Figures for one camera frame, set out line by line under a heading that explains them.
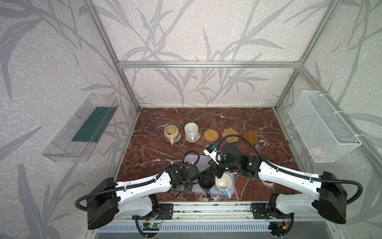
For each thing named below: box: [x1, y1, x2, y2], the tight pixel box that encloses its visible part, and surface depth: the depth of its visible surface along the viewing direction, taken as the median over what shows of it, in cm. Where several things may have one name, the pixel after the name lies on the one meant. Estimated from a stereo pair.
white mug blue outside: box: [214, 173, 232, 199], surface depth 77 cm
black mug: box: [197, 170, 216, 198], surface depth 74 cm
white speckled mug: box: [184, 122, 199, 142], surface depth 100 cm
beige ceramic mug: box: [163, 124, 180, 146], surface depth 97 cm
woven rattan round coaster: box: [203, 128, 219, 143], surface depth 107 cm
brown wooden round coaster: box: [242, 131, 259, 146], surface depth 104 cm
